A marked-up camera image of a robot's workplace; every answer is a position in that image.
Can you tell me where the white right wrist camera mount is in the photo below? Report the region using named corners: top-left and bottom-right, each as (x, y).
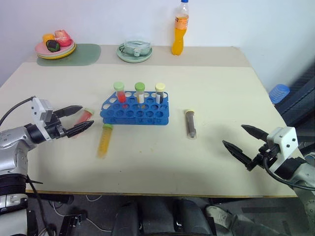
top-left (266, 126), bottom-right (299, 173)

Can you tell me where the orange tube bright green cap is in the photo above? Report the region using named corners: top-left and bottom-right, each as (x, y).
top-left (134, 82), bottom-right (146, 104)

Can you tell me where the thin black hanging cable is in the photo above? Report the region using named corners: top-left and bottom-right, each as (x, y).
top-left (25, 174), bottom-right (55, 236)

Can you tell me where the pale green saucer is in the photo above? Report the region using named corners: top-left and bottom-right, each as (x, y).
top-left (116, 45), bottom-right (154, 64)

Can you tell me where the black and green toy food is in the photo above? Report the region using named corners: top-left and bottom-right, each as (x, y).
top-left (45, 39), bottom-right (62, 53)

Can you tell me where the yellow plate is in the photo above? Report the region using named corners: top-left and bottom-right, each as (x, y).
top-left (36, 45), bottom-right (77, 60)

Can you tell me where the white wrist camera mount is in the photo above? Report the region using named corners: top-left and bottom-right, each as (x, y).
top-left (266, 126), bottom-right (299, 173)
top-left (30, 97), bottom-right (54, 141)

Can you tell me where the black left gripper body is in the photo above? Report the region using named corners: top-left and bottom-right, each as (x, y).
top-left (45, 110), bottom-right (71, 141)

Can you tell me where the blue test tube rack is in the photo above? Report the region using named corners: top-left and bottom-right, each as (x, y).
top-left (100, 91), bottom-right (170, 126)

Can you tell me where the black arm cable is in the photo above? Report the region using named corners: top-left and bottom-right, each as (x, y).
top-left (0, 96), bottom-right (34, 126)
top-left (262, 156), bottom-right (315, 190)

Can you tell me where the black ribbed equipment case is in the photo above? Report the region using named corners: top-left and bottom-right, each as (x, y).
top-left (274, 65), bottom-right (315, 139)

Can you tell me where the grey white sneaker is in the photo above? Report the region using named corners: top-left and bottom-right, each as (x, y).
top-left (205, 205), bottom-right (234, 231)

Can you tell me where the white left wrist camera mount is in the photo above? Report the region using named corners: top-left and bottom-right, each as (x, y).
top-left (30, 97), bottom-right (54, 141)

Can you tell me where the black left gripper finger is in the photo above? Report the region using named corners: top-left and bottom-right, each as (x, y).
top-left (65, 120), bottom-right (95, 138)
top-left (53, 105), bottom-right (83, 119)

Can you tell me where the pale green cup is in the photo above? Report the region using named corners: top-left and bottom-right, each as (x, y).
top-left (119, 40), bottom-right (152, 58)

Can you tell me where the pink toy food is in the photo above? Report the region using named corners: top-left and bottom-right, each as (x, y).
top-left (54, 29), bottom-right (72, 48)

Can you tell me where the orange toy food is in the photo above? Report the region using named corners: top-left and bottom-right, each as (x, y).
top-left (42, 33), bottom-right (56, 45)

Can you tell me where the pink plate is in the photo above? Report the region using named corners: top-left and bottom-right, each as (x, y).
top-left (34, 40), bottom-right (75, 56)

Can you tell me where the dark tube yellow cap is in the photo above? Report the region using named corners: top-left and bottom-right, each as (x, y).
top-left (155, 83), bottom-right (166, 104)

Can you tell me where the red tube pale green cap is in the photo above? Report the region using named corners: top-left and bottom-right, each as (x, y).
top-left (113, 82), bottom-right (127, 103)

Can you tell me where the grey tube yellow cap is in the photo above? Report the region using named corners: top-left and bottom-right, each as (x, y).
top-left (185, 109), bottom-right (198, 141)

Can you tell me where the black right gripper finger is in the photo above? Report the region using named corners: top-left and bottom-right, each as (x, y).
top-left (221, 140), bottom-right (253, 170)
top-left (241, 124), bottom-right (269, 143)

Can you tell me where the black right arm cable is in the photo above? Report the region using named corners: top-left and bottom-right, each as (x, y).
top-left (262, 156), bottom-right (315, 190)

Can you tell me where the blue ribbed stack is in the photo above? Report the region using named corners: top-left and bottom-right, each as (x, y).
top-left (268, 84), bottom-right (291, 105)

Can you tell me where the white floor cable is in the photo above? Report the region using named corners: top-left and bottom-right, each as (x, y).
top-left (48, 194), bottom-right (113, 232)

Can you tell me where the orange soda bottle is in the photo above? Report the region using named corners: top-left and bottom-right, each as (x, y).
top-left (171, 0), bottom-right (191, 57)

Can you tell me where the dark rounded shape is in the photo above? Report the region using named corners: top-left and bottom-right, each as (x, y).
top-left (111, 200), bottom-right (141, 236)
top-left (139, 197), bottom-right (178, 236)
top-left (172, 198), bottom-right (213, 236)

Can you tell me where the green placemat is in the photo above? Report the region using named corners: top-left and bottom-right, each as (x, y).
top-left (36, 43), bottom-right (102, 67)

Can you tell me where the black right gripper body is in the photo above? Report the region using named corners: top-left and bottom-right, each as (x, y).
top-left (246, 142), bottom-right (280, 172)

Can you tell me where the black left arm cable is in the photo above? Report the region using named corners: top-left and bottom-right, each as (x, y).
top-left (0, 96), bottom-right (34, 126)

